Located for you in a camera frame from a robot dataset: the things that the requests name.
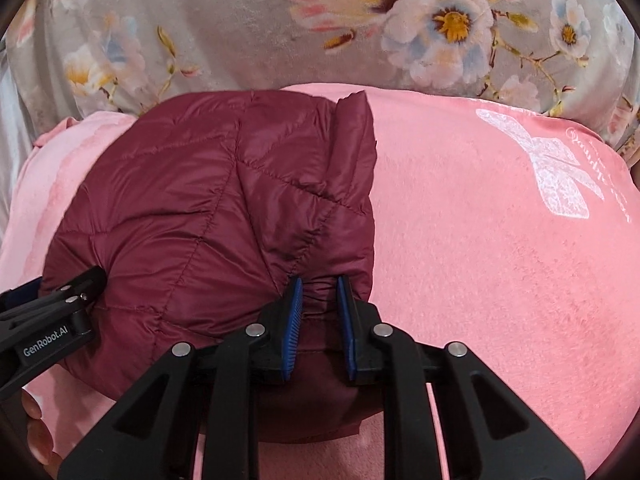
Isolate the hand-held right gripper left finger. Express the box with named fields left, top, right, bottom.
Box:
left=57, top=276, right=306, bottom=480

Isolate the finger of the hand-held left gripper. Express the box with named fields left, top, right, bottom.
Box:
left=0, top=266, right=108, bottom=333
left=0, top=279, right=42, bottom=311

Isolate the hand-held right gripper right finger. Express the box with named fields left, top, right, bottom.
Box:
left=335, top=275, right=586, bottom=480

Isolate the maroon quilted jacket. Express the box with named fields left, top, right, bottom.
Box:
left=40, top=89, right=378, bottom=443

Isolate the person's left hand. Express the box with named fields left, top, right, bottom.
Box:
left=20, top=390, right=58, bottom=461

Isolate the pink plush blanket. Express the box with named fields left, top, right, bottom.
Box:
left=0, top=82, right=640, bottom=480

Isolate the plain grey cloth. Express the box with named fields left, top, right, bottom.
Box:
left=0, top=55, right=36, bottom=241

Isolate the grey floral bedsheet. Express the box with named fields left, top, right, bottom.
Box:
left=5, top=0, right=640, bottom=166

